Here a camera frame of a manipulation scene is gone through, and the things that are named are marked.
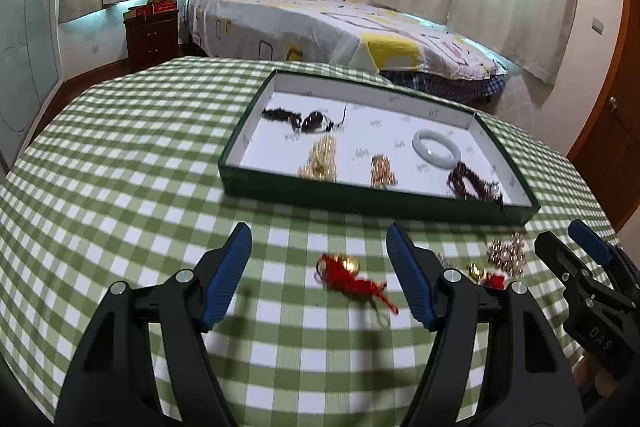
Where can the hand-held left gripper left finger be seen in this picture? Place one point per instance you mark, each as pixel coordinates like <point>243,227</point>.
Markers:
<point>225,282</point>

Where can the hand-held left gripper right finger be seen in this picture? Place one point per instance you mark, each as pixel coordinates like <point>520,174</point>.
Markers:
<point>415,282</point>

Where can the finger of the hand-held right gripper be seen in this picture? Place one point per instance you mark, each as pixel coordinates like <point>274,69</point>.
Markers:
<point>592,243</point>
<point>557,259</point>

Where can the red tassel charm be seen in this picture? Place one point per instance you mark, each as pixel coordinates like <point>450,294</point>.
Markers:
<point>350,284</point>

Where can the small red gold charm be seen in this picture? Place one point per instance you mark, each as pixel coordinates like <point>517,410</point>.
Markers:
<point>482,276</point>

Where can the white jade bangle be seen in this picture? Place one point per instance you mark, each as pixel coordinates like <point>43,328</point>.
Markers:
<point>422,149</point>

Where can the dark green jewelry tray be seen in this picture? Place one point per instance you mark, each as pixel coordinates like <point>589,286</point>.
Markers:
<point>380,127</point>

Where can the person's right hand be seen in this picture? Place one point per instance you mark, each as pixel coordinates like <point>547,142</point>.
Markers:
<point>586,372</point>

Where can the brown wooden door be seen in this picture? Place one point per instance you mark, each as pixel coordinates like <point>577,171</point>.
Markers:
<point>615,147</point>

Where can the metal door knob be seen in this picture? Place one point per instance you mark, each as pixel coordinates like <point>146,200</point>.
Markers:
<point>612,103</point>

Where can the green checkered tablecloth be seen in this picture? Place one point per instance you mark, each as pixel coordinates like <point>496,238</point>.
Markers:
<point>125,157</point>

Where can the blue plaid mattress cover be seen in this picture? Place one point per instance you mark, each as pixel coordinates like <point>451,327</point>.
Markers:
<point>445,84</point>

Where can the dark wooden nightstand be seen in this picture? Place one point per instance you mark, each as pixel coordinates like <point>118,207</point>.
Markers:
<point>150,39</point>

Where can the patterned white bedsheet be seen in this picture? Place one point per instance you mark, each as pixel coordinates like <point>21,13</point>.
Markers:
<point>300,27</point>

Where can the red box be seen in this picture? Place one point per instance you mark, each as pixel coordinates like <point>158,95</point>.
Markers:
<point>164,8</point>

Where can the frosted glass wardrobe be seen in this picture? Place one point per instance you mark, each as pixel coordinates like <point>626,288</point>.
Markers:
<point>30,57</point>

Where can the wall light switch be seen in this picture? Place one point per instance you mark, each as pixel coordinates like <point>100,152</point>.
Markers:
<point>598,25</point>

